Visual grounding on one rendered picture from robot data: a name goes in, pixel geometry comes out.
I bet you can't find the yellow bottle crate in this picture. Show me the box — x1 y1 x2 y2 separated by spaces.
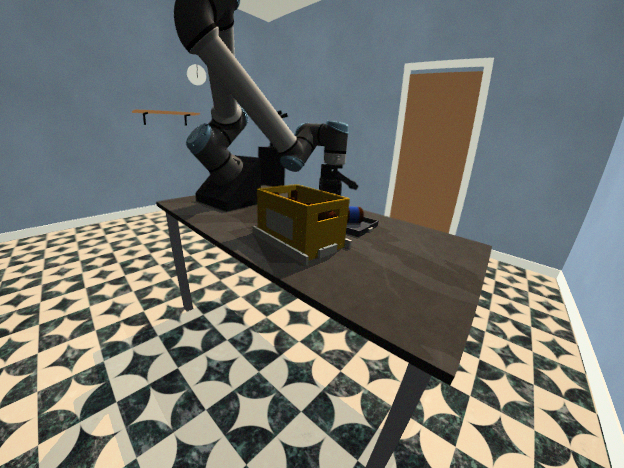
257 184 350 260

